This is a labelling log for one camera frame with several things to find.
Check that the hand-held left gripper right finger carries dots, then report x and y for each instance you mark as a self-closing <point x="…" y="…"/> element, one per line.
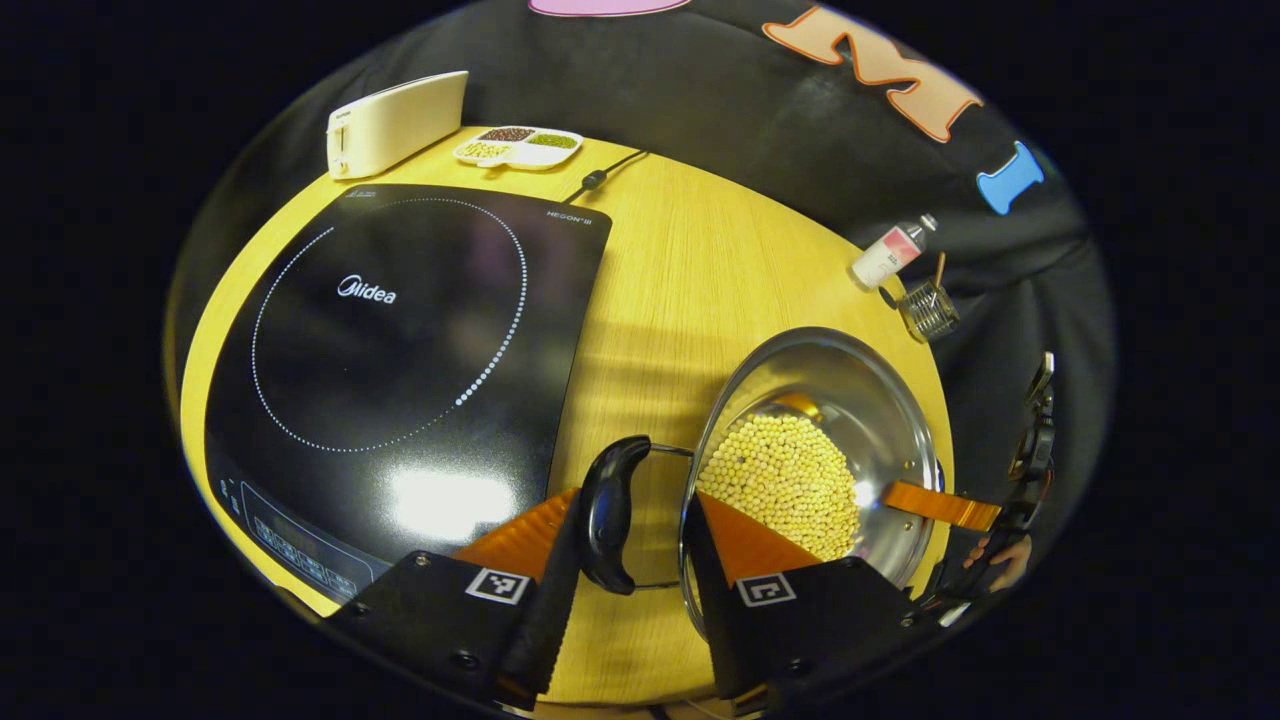
<point x="715" y="600"/>

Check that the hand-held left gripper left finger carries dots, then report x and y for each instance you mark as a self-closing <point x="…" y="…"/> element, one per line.
<point x="545" y="640"/>

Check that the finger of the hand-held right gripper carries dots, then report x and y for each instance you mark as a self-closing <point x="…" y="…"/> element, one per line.
<point x="940" y="505"/>

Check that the black induction cooktop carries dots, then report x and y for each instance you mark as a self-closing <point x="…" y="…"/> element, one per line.
<point x="400" y="350"/>

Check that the pile of soybeans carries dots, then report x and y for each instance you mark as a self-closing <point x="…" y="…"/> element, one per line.
<point x="780" y="480"/>

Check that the clear glass cup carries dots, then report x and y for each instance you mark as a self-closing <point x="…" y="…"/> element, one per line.
<point x="930" y="315"/>

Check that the wooden stick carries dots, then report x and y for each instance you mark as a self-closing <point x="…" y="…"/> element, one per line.
<point x="938" y="272"/>

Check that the small black round cap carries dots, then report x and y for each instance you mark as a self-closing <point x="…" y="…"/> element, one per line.
<point x="887" y="297"/>

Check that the small clear pink-label bottle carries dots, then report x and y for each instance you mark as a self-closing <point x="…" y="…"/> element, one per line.
<point x="885" y="258"/>

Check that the white divided bean dish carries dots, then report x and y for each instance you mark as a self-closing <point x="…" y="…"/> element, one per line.
<point x="520" y="148"/>

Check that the white toaster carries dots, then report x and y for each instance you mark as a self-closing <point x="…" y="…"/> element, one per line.
<point x="400" y="120"/>

